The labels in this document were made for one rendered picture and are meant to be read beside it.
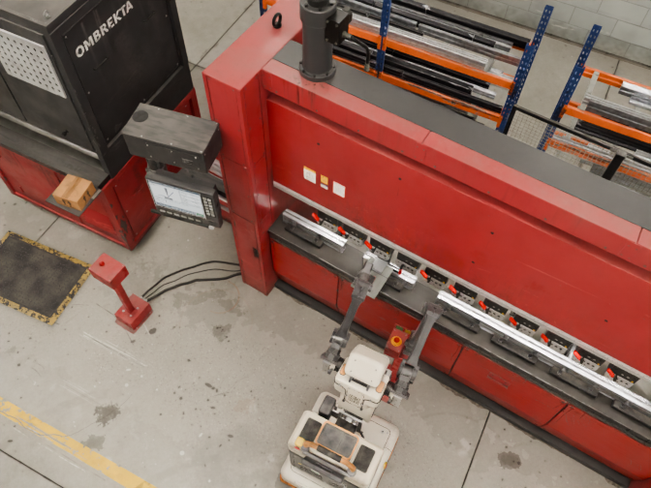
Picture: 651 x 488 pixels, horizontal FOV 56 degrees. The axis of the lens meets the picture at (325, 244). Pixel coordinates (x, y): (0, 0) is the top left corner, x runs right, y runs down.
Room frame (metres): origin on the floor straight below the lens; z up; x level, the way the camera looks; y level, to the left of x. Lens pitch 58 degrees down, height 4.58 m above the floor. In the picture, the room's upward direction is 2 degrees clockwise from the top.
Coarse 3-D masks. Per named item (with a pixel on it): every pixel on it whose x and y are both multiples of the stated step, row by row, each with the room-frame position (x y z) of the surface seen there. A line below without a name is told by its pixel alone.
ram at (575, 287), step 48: (288, 144) 2.46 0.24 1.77; (336, 144) 2.29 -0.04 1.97; (288, 192) 2.47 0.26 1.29; (384, 192) 2.13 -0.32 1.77; (432, 192) 1.99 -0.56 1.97; (480, 192) 1.92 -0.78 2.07; (432, 240) 1.95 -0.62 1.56; (480, 240) 1.82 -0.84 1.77; (528, 240) 1.71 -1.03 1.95; (576, 240) 1.65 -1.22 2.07; (480, 288) 1.77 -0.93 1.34; (528, 288) 1.65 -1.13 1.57; (576, 288) 1.55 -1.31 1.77; (624, 288) 1.46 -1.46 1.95; (576, 336) 1.47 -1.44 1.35; (624, 336) 1.38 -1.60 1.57
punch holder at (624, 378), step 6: (612, 366) 1.34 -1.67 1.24; (606, 372) 1.34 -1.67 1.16; (618, 372) 1.32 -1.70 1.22; (624, 372) 1.30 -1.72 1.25; (612, 378) 1.31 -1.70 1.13; (618, 378) 1.30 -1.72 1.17; (624, 378) 1.29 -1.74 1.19; (630, 378) 1.28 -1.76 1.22; (636, 378) 1.27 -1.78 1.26; (624, 384) 1.27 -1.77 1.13; (630, 384) 1.26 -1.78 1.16
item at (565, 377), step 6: (552, 366) 1.46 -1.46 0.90; (552, 372) 1.42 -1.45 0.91; (564, 372) 1.43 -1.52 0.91; (558, 378) 1.39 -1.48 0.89; (564, 378) 1.39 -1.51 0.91; (570, 378) 1.39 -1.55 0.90; (576, 378) 1.39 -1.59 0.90; (570, 384) 1.35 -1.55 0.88; (576, 384) 1.35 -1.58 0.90; (582, 384) 1.35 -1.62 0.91; (588, 384) 1.35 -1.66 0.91; (582, 390) 1.31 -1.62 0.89; (588, 390) 1.31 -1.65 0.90; (594, 390) 1.31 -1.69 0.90; (594, 396) 1.28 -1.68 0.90
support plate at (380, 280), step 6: (372, 258) 2.15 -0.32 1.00; (360, 270) 2.05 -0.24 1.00; (384, 270) 2.06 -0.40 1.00; (390, 270) 2.06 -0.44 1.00; (378, 276) 2.01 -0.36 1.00; (378, 282) 1.97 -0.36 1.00; (384, 282) 1.97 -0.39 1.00; (354, 288) 1.92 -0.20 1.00; (372, 288) 1.92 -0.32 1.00; (378, 288) 1.92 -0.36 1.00; (366, 294) 1.87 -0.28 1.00; (372, 294) 1.87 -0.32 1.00
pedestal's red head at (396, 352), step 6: (396, 324) 1.74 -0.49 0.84; (396, 330) 1.73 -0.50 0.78; (390, 336) 1.68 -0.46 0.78; (402, 336) 1.69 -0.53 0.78; (390, 342) 1.64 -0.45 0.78; (402, 342) 1.64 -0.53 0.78; (390, 348) 1.60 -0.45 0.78; (396, 348) 1.60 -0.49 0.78; (402, 348) 1.62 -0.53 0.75; (390, 354) 1.59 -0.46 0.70; (396, 354) 1.57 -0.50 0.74; (402, 354) 1.59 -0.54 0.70
